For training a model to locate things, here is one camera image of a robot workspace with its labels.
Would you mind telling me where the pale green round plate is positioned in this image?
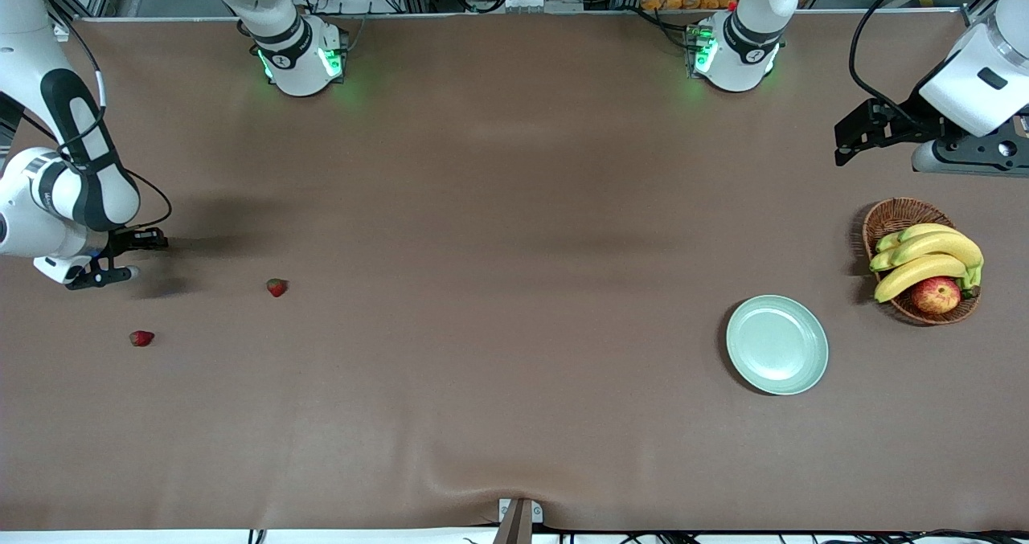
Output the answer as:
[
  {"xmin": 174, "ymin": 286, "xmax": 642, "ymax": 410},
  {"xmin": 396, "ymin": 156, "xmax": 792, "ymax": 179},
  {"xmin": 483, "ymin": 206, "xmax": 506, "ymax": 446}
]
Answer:
[{"xmin": 725, "ymin": 295, "xmax": 830, "ymax": 396}]

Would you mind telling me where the brown wicker basket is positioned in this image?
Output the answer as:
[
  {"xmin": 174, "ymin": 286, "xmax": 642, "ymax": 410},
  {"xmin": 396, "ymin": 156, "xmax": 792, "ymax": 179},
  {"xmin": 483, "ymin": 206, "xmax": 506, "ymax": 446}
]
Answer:
[{"xmin": 863, "ymin": 198, "xmax": 982, "ymax": 325}]

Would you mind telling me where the yellow banana bunch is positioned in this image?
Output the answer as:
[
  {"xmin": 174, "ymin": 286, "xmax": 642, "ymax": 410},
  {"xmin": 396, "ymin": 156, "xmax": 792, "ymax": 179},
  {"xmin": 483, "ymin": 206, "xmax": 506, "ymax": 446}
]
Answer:
[{"xmin": 869, "ymin": 223, "xmax": 985, "ymax": 304}]

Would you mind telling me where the red yellow apple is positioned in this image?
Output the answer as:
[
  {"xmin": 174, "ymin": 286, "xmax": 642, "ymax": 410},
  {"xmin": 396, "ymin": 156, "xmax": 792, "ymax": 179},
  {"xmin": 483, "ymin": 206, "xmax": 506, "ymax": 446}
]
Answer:
[{"xmin": 911, "ymin": 276, "xmax": 962, "ymax": 315}]

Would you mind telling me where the brown table cloth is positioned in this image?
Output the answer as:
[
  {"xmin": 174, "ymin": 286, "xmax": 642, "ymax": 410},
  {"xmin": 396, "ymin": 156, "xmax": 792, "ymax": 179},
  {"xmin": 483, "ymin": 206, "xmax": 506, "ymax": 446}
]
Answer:
[{"xmin": 0, "ymin": 10, "xmax": 1029, "ymax": 533}]

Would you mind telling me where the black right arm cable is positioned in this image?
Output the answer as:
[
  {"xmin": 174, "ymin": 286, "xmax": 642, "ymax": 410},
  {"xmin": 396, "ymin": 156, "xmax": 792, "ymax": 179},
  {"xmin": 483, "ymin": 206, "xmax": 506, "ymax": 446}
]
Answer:
[{"xmin": 32, "ymin": 0, "xmax": 187, "ymax": 231}]

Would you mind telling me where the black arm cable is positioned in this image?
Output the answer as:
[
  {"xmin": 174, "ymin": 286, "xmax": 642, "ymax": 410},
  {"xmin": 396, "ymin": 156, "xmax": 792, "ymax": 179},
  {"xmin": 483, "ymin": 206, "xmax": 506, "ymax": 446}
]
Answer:
[
  {"xmin": 849, "ymin": 0, "xmax": 974, "ymax": 109},
  {"xmin": 32, "ymin": 0, "xmax": 187, "ymax": 231}
]

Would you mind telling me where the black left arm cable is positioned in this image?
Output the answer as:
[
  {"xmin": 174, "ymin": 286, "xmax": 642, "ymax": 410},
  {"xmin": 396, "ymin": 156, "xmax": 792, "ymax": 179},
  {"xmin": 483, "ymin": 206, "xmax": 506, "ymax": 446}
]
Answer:
[{"xmin": 849, "ymin": 0, "xmax": 974, "ymax": 109}]

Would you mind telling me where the grey metal clamp bracket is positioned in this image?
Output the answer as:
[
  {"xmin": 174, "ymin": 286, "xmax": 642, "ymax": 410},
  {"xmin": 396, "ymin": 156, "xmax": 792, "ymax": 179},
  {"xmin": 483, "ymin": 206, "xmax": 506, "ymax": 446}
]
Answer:
[{"xmin": 498, "ymin": 497, "xmax": 544, "ymax": 544}]

